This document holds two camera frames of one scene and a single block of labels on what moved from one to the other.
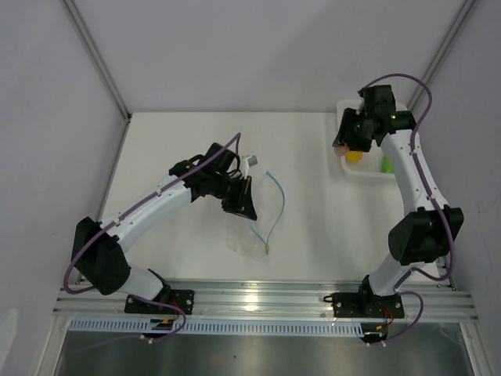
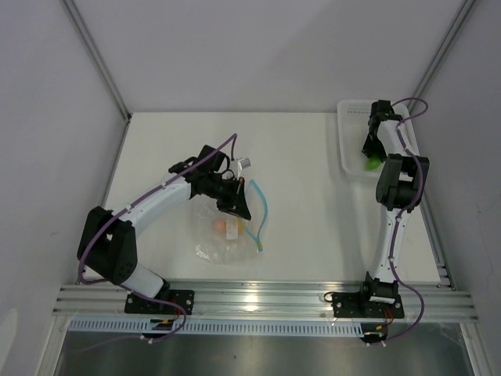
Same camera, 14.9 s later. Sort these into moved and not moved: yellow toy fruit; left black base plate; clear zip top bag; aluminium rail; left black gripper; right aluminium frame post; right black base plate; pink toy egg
Moved: clear zip top bag; yellow toy fruit; pink toy egg
Not moved: left black base plate; aluminium rail; right aluminium frame post; left black gripper; right black base plate
